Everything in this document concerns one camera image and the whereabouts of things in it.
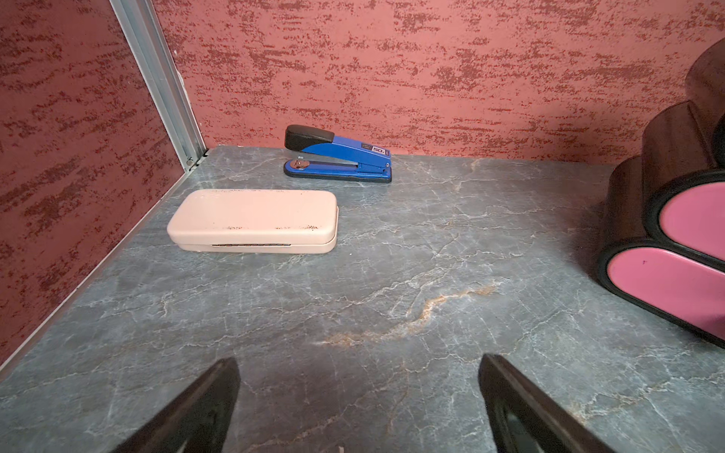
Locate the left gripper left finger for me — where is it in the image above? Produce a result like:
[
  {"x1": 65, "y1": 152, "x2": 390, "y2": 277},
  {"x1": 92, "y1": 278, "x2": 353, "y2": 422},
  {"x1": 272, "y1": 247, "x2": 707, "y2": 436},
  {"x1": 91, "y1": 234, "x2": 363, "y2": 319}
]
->
[{"x1": 114, "y1": 358, "x2": 241, "y2": 452}]

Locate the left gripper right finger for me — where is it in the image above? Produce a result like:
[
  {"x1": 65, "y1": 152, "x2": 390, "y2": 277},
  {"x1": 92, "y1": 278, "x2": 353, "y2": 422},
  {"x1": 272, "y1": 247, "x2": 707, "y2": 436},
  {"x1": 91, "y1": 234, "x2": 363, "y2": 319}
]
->
[{"x1": 478, "y1": 354, "x2": 614, "y2": 453}]

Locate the black pink drawer cabinet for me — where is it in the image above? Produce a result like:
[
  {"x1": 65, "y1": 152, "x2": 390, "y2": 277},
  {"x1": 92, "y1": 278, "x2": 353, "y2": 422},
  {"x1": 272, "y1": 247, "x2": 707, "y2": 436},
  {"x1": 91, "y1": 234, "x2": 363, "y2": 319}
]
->
[{"x1": 595, "y1": 41, "x2": 724, "y2": 347}]

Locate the pink bottom drawer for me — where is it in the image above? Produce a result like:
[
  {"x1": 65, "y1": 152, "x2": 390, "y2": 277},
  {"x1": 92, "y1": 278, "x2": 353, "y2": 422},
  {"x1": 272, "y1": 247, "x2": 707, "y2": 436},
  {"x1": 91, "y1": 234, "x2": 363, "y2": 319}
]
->
[{"x1": 604, "y1": 247, "x2": 724, "y2": 342}]

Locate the pink pencil case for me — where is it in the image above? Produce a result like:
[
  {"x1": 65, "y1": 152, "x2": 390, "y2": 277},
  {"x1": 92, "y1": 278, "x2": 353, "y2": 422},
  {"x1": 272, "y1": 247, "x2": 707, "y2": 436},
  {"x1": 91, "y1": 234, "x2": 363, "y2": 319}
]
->
[{"x1": 167, "y1": 189, "x2": 339, "y2": 254}]

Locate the blue black stapler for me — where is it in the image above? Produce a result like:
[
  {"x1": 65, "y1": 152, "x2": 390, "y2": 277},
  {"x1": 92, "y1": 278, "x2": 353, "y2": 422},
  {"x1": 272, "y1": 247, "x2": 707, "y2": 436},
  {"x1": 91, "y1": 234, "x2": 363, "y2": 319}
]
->
[{"x1": 283, "y1": 125, "x2": 392, "y2": 183}]

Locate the left aluminium corner post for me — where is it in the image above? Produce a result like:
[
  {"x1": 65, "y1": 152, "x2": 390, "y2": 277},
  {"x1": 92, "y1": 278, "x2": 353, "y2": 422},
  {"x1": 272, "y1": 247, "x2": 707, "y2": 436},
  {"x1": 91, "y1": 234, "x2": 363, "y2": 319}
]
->
[{"x1": 110, "y1": 0, "x2": 208, "y2": 173}]

